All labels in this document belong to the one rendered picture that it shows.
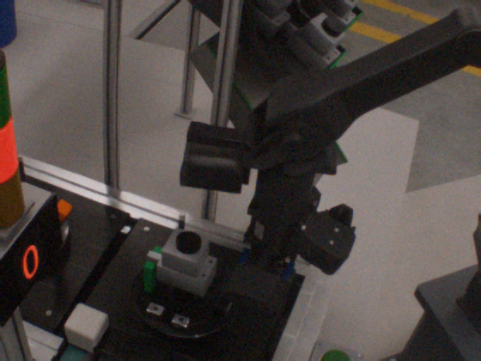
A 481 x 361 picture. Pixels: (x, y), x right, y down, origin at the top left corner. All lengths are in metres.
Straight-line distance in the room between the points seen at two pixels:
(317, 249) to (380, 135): 0.74
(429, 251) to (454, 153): 1.80
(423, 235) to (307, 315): 0.38
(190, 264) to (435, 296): 0.31
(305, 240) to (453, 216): 0.63
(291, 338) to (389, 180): 0.52
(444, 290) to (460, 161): 2.10
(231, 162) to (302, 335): 0.33
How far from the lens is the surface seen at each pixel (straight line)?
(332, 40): 0.87
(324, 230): 0.69
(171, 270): 0.79
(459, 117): 3.22
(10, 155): 0.52
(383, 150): 1.36
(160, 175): 1.20
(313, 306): 0.91
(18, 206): 0.56
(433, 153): 2.90
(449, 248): 1.20
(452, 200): 1.30
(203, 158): 0.63
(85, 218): 0.97
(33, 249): 0.61
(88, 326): 0.82
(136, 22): 1.68
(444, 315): 0.82
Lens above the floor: 1.66
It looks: 41 degrees down
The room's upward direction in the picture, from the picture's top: 9 degrees clockwise
